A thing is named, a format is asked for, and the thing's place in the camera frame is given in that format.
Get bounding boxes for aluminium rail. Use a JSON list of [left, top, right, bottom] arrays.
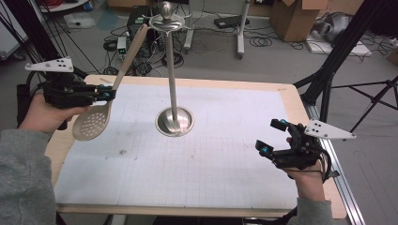
[[301, 99, 366, 225]]

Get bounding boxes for large cardboard box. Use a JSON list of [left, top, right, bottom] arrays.
[[269, 0, 329, 42]]

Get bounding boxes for flat black device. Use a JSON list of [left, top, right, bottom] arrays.
[[213, 14, 251, 30]]

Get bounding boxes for white flat board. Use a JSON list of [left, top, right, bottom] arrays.
[[305, 39, 374, 58]]

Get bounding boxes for grey bag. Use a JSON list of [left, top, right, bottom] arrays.
[[313, 11, 353, 43]]

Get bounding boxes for white round table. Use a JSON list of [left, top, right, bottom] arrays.
[[37, 0, 90, 13]]

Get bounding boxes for person's right hand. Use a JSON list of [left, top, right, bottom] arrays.
[[283, 137, 327, 203]]

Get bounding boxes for thin black tripod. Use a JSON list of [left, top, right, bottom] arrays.
[[331, 76, 398, 133]]

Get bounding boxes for grey power supply box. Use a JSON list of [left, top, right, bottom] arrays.
[[116, 36, 129, 61]]

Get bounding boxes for white cabinet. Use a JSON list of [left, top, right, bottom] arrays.
[[0, 0, 29, 61]]

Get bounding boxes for person's left hand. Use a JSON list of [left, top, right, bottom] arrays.
[[18, 92, 93, 135]]

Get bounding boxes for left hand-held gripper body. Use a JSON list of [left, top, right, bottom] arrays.
[[24, 56, 101, 110]]

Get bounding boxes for white grid mat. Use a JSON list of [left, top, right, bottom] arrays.
[[54, 82, 299, 210]]

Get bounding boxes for black truss stand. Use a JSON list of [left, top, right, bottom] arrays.
[[0, 0, 89, 95], [294, 0, 398, 123]]

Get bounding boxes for clear plastic bag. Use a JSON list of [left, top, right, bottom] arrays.
[[64, 12, 97, 30]]

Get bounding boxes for steel utensil stand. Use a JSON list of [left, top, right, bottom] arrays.
[[142, 0, 195, 138]]

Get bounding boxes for black computer tower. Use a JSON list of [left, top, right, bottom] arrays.
[[126, 5, 158, 59]]

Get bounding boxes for white stand leg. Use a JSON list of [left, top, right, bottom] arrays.
[[236, 0, 252, 60], [183, 0, 195, 53]]

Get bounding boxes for beige slotted spoon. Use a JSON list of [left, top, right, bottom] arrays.
[[71, 22, 148, 143]]

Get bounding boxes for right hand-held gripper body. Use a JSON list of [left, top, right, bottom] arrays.
[[270, 119, 357, 183]]

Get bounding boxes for coiled black cable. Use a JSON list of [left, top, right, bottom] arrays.
[[248, 36, 273, 49]]

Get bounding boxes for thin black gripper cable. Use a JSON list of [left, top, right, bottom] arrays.
[[318, 148, 341, 185]]

